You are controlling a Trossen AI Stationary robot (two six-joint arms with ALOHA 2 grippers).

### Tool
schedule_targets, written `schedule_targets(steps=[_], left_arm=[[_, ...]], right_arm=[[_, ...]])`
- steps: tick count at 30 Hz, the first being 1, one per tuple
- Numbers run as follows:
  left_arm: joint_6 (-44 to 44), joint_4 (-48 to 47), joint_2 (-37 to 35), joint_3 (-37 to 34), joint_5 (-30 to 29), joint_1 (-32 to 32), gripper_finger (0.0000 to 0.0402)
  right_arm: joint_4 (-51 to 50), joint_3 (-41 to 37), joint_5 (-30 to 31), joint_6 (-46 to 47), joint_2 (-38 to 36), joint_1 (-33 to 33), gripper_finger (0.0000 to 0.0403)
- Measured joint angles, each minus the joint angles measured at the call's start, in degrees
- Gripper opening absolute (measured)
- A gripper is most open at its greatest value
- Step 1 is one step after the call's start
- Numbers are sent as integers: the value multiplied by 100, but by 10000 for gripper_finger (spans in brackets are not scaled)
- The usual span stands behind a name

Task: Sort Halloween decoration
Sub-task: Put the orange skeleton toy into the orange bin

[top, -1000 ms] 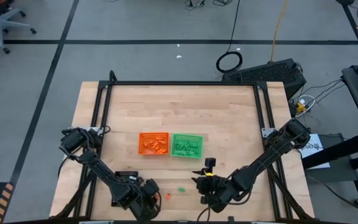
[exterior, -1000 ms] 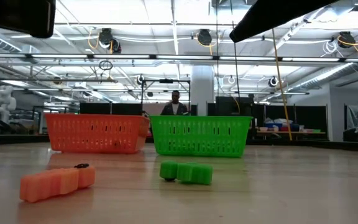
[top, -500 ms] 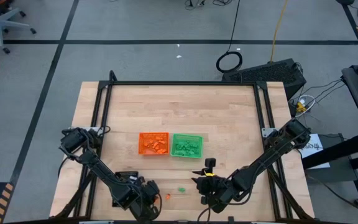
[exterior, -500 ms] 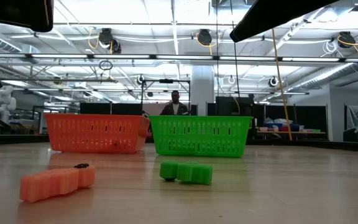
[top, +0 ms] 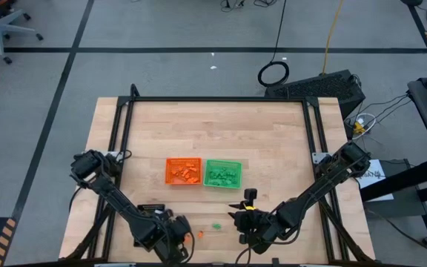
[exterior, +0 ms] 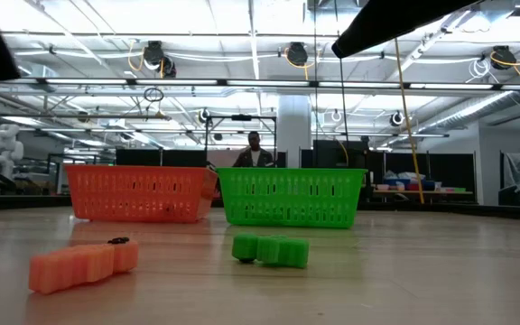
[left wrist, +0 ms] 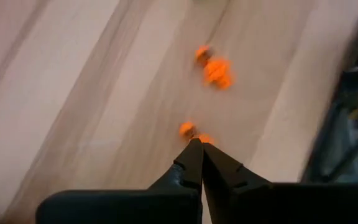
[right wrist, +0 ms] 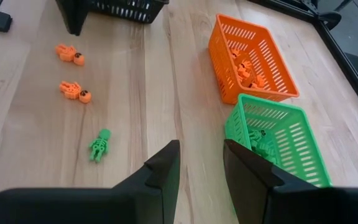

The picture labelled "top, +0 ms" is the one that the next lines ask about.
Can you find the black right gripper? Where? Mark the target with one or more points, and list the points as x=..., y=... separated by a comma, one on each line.
x=254, y=226

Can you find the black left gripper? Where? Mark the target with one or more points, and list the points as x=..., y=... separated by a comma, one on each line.
x=169, y=237

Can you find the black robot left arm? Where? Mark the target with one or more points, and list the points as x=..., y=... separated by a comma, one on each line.
x=117, y=196

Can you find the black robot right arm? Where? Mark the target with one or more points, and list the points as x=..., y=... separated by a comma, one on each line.
x=324, y=185

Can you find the black plastic basket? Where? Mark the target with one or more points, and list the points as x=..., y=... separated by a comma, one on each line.
x=150, y=207

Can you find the green plastic basket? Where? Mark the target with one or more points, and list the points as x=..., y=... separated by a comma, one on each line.
x=208, y=165

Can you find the orange plastic basket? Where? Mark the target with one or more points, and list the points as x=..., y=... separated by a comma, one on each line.
x=171, y=163

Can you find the white paper sheet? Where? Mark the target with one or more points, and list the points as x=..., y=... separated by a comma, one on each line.
x=378, y=185

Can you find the black computer tower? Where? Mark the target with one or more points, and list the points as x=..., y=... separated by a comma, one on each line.
x=317, y=89

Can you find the yellow power plug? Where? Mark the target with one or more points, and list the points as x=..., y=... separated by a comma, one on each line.
x=358, y=128

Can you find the blue seat office chair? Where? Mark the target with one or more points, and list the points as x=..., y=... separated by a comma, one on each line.
x=0, y=27

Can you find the black stand foot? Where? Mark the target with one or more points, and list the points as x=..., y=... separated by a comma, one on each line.
x=411, y=2

